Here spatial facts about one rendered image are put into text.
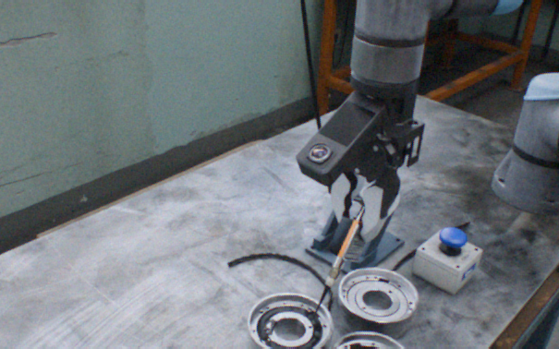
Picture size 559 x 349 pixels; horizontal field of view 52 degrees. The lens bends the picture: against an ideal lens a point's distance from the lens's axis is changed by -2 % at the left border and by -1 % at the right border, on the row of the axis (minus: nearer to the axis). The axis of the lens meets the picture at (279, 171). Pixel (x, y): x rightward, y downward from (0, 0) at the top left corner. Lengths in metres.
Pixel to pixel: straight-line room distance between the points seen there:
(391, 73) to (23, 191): 1.87
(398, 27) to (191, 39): 1.97
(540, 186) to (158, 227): 0.66
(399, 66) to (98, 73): 1.79
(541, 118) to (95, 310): 0.76
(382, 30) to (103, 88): 1.82
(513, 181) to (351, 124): 0.53
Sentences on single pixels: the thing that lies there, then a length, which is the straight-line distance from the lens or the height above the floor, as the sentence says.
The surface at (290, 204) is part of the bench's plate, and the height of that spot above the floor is 0.80.
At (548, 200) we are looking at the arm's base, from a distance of 1.12.
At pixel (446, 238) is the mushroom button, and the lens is 0.85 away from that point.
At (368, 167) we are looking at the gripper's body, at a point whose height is 1.03.
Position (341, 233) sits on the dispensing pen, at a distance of 0.71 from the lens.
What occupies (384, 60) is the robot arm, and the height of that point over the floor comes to 1.16.
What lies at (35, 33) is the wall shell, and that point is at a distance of 2.14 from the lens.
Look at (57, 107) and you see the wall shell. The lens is 2.25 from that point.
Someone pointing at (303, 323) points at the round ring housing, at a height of 0.83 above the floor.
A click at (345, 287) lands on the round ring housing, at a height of 0.83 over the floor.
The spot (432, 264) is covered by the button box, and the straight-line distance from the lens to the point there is 0.86.
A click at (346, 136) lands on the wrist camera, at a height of 1.08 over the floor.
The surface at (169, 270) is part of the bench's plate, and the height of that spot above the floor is 0.80.
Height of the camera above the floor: 1.35
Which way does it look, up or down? 30 degrees down
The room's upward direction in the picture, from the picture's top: 3 degrees clockwise
